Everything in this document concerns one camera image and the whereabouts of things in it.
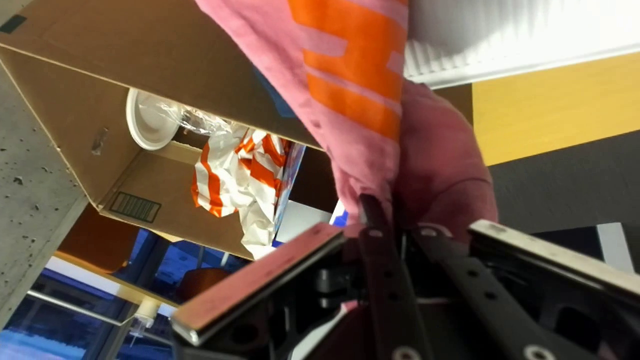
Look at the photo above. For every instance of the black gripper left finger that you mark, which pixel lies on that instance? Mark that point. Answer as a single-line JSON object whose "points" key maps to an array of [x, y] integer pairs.
{"points": [[398, 331]]}

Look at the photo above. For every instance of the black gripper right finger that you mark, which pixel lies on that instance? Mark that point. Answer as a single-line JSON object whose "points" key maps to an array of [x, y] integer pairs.
{"points": [[471, 312]]}

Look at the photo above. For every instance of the pink cloth with orange print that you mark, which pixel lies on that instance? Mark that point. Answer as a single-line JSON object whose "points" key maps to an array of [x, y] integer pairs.
{"points": [[338, 65]]}

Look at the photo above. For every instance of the white plastic basket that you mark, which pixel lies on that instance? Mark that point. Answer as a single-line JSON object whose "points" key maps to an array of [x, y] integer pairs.
{"points": [[466, 40]]}

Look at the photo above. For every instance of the orange white striped wrapper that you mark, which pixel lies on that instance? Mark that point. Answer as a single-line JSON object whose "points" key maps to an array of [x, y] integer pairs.
{"points": [[242, 172]]}

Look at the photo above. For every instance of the long wooden counter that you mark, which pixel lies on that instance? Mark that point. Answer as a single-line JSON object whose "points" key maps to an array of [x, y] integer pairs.
{"points": [[124, 291]]}

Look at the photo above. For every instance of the brown cardboard box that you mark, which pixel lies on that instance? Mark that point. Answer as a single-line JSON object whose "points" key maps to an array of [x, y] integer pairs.
{"points": [[82, 66]]}

